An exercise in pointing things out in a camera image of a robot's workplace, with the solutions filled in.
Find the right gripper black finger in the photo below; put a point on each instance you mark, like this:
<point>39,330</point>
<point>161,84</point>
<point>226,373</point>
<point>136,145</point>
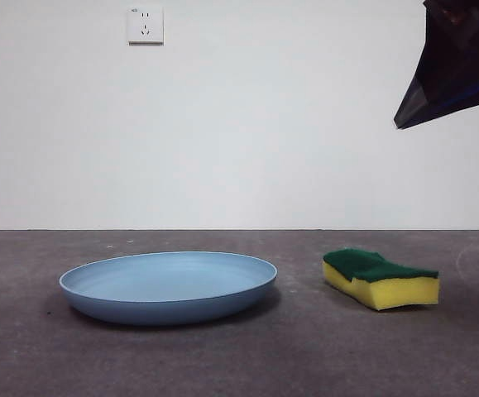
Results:
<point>462,49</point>
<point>421,111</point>

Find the yellow sponge with green scourer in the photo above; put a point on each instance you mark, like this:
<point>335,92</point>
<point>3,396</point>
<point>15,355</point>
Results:
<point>400,291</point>

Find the light blue round plate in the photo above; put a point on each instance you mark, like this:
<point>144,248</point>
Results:
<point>169,306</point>

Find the white wall power socket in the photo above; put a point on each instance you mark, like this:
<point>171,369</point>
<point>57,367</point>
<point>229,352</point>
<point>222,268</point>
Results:
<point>146,25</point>

